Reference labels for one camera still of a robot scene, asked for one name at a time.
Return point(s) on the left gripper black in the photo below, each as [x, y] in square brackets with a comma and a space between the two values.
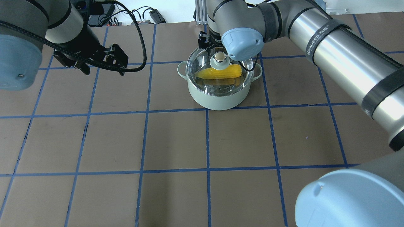
[86, 41]

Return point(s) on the black power adapter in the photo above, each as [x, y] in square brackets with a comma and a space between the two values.
[156, 16]

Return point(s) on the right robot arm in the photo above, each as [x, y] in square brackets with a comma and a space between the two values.
[370, 194]

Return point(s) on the black electronics box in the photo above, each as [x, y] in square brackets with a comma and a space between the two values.
[101, 14]

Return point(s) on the glass pot lid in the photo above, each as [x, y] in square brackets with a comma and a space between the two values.
[219, 60]

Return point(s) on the yellow corn cob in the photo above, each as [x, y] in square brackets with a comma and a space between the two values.
[231, 72]

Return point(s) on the aluminium frame post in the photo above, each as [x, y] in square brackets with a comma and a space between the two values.
[201, 13]

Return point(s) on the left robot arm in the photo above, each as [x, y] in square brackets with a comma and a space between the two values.
[28, 25]

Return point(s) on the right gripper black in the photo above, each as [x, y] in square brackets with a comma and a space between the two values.
[203, 43]

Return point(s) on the pale green cooking pot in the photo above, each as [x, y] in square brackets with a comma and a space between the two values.
[218, 102]

